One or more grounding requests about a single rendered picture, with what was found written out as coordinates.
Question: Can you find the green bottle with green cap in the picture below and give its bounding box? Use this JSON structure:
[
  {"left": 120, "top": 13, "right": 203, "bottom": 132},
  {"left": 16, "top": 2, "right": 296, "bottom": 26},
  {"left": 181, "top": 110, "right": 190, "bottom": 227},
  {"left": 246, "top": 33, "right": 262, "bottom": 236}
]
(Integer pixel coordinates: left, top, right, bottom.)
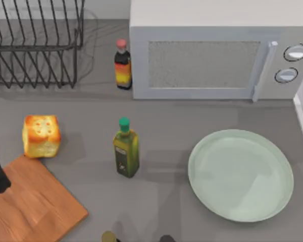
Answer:
[{"left": 112, "top": 116, "right": 140, "bottom": 178}]

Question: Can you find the dark bottle with red cap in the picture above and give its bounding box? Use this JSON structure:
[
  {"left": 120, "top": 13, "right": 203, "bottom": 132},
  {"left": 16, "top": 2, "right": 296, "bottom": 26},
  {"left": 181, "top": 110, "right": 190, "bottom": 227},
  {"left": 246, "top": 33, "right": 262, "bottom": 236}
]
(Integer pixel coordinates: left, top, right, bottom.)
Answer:
[{"left": 114, "top": 38, "right": 132, "bottom": 90}]

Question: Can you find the microwave door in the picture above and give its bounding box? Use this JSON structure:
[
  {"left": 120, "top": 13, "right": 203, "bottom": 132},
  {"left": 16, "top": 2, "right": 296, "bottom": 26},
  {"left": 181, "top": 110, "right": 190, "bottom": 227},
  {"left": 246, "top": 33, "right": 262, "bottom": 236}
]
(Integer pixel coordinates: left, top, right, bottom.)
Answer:
[{"left": 132, "top": 27, "right": 278, "bottom": 100}]

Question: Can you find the pale green plate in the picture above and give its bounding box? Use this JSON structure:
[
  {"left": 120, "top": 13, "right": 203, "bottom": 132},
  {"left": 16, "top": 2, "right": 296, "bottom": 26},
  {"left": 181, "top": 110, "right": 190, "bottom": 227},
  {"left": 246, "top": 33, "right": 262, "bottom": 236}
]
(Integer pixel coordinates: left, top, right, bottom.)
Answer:
[{"left": 187, "top": 129, "right": 294, "bottom": 223}]

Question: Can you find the golden bread loaf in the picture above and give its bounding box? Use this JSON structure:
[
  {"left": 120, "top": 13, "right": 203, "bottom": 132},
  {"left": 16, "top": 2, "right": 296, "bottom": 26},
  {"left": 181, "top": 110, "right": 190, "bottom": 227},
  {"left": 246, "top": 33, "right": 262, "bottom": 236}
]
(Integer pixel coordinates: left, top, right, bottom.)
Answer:
[{"left": 22, "top": 114, "right": 62, "bottom": 159}]

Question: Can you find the pale microwave oven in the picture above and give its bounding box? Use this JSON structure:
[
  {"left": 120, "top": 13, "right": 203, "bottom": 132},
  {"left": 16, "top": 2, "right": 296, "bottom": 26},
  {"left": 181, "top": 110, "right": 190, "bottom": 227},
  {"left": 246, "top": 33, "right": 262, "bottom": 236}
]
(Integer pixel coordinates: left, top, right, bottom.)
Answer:
[{"left": 129, "top": 0, "right": 303, "bottom": 102}]

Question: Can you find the olive bottle cap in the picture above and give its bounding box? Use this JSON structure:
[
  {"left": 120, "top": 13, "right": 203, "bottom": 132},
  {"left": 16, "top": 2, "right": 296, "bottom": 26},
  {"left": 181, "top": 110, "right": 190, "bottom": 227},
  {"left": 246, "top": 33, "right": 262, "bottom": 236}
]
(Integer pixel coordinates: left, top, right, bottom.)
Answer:
[{"left": 102, "top": 230, "right": 117, "bottom": 242}]

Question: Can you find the small microwave knob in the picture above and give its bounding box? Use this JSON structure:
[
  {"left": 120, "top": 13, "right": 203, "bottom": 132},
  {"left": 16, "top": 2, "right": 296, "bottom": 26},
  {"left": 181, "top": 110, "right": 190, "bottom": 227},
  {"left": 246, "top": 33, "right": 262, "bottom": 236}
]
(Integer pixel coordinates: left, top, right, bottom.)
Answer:
[{"left": 274, "top": 67, "right": 298, "bottom": 83}]

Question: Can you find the wooden cutting board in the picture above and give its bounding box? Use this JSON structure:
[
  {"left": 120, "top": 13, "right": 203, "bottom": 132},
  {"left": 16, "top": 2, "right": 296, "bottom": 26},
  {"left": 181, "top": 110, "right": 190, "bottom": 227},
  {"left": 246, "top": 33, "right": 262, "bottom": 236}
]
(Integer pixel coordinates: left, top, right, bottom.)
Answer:
[{"left": 0, "top": 154, "right": 89, "bottom": 242}]

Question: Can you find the large microwave knob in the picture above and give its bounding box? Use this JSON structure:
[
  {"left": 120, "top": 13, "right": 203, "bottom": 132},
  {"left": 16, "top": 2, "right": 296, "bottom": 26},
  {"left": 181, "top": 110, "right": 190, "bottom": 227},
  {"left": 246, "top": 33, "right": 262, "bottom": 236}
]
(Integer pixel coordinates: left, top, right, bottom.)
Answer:
[{"left": 283, "top": 43, "right": 303, "bottom": 62}]

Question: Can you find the microwave door handle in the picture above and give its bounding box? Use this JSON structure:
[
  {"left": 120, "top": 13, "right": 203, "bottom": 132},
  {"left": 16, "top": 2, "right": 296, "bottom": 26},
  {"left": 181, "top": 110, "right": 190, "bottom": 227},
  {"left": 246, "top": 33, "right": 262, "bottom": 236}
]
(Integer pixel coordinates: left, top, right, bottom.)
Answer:
[{"left": 251, "top": 40, "right": 278, "bottom": 102}]

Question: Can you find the black wire dish rack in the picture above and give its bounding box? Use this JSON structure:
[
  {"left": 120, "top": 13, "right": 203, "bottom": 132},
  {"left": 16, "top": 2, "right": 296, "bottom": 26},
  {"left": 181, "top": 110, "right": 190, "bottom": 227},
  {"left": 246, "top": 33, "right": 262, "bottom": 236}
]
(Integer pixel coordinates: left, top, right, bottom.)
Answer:
[{"left": 0, "top": 0, "right": 86, "bottom": 89}]

